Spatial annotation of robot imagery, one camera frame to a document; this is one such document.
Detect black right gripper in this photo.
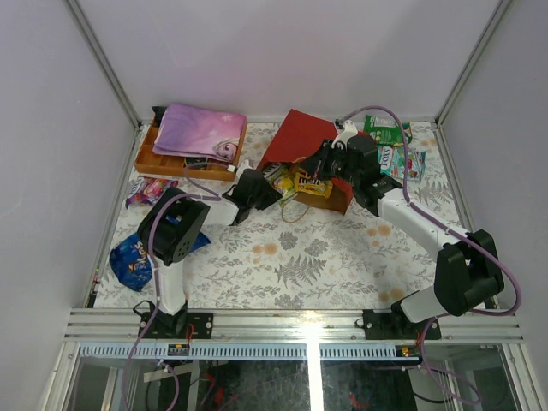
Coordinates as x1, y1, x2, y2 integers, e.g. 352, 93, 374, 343
299, 139, 360, 187

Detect yellow green Fox's candy bag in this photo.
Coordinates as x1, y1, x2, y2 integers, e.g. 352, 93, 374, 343
263, 163, 297, 206

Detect yellow M&M's packet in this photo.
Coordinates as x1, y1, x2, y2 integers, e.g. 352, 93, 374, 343
295, 171, 333, 199

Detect red paper bag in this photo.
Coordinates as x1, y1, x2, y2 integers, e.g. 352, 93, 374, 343
258, 109, 377, 214

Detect teal Fox's candy bag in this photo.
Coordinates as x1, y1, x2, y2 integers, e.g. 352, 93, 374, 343
378, 146, 426, 182

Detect green candy packet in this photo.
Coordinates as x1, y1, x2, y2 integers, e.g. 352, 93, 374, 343
364, 115, 413, 146

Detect pink purple Fox's candy bag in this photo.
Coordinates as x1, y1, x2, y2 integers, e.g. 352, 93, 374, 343
125, 176, 178, 209

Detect blue Oreo snack bag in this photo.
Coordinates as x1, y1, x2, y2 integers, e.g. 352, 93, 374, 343
109, 230, 211, 292

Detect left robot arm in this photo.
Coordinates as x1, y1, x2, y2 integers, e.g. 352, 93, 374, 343
137, 169, 282, 338

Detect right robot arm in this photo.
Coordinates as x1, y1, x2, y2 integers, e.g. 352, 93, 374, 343
299, 135, 504, 338

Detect dark rolled patterned cloth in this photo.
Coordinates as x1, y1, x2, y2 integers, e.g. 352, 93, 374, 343
184, 158, 208, 170

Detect wooden compartment tray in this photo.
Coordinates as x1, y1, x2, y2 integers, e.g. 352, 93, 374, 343
134, 124, 247, 182

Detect dark patterned cloth at back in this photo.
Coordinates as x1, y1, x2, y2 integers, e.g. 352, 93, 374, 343
152, 105, 167, 122

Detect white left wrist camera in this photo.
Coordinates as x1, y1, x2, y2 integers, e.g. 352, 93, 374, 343
227, 159, 254, 176

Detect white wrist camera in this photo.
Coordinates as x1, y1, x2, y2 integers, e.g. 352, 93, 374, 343
331, 119, 358, 149
227, 159, 254, 176

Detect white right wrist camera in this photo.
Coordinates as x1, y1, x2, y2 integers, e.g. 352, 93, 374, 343
331, 119, 358, 149

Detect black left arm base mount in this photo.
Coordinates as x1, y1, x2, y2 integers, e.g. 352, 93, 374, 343
132, 300, 214, 341

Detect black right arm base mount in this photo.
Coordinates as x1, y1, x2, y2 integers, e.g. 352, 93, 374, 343
354, 309, 442, 342

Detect aluminium front rail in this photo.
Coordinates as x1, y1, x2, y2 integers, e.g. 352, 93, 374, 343
63, 308, 525, 345

